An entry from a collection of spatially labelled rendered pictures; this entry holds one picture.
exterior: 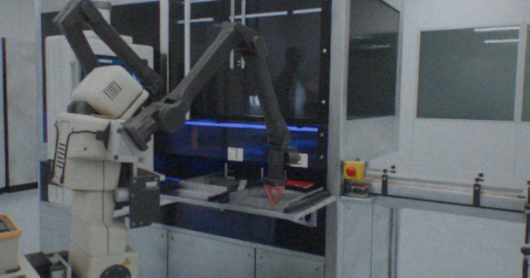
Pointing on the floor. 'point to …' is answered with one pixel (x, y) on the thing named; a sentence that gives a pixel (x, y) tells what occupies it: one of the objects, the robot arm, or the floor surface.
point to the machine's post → (337, 126)
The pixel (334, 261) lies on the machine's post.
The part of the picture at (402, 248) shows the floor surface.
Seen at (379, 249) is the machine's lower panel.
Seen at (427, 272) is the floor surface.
